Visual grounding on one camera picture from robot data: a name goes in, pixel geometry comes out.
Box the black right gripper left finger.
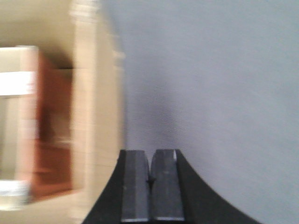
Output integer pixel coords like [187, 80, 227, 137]
[121, 150, 150, 222]

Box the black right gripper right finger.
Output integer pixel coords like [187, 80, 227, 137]
[150, 149, 185, 221]

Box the large brown cardboard box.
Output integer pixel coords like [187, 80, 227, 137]
[0, 0, 123, 224]

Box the small taped cardboard box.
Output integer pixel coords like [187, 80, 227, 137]
[0, 46, 72, 210]

